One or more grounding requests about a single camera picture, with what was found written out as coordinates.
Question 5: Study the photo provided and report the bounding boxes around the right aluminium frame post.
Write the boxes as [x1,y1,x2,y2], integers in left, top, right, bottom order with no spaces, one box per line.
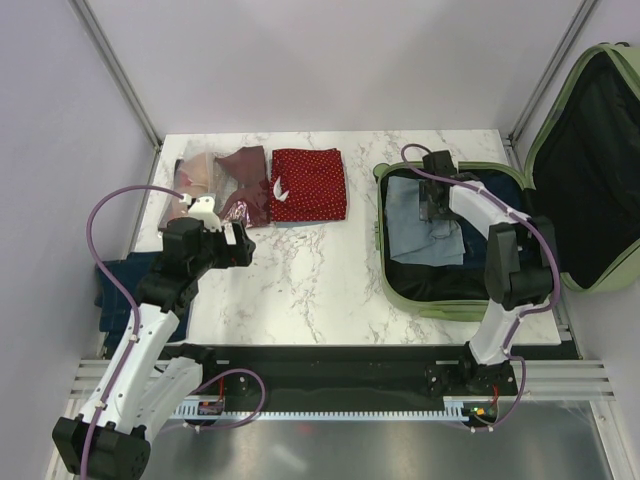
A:
[501,0,600,148]

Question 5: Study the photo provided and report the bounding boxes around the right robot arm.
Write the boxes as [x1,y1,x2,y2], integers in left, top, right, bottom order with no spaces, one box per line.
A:
[419,151,558,397]

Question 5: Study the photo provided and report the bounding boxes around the purple cable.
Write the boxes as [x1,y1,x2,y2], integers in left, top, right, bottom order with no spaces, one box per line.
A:
[82,183,194,474]
[400,143,562,435]

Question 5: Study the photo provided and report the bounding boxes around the aluminium frame post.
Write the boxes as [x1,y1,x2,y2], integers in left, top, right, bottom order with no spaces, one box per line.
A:
[69,0,163,152]
[501,0,600,148]

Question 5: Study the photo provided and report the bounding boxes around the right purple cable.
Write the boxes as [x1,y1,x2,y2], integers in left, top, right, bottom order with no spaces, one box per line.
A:
[400,143,562,435]

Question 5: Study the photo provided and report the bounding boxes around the clear bag with maroon clothes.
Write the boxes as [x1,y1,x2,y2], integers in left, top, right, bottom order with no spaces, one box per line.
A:
[171,141,271,228]

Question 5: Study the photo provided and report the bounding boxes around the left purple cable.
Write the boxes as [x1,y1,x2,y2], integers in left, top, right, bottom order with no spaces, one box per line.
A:
[82,183,194,474]

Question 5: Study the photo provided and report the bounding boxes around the light blue jeans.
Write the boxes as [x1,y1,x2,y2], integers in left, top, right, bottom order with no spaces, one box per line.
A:
[385,176,465,267]

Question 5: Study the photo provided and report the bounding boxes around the red polka dot garment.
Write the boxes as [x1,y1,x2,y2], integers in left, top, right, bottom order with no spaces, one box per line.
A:
[270,148,348,223]

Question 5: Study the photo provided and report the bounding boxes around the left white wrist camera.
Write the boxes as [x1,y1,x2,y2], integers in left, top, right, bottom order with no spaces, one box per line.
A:
[179,194,224,233]

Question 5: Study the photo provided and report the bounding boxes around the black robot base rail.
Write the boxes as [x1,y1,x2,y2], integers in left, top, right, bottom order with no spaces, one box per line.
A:
[166,344,519,414]

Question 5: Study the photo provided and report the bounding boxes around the dark blue jeans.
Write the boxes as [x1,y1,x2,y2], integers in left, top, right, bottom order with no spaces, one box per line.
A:
[458,169,524,269]
[94,252,159,355]

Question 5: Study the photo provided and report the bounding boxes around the left aluminium frame post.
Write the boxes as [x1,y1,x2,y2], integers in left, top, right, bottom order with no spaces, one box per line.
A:
[69,0,163,152]

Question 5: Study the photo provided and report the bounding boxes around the green open suitcase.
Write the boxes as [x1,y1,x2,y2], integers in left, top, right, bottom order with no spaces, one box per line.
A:
[374,43,639,321]

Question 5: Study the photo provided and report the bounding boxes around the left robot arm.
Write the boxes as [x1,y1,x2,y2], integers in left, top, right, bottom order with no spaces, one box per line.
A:
[52,217,255,479]

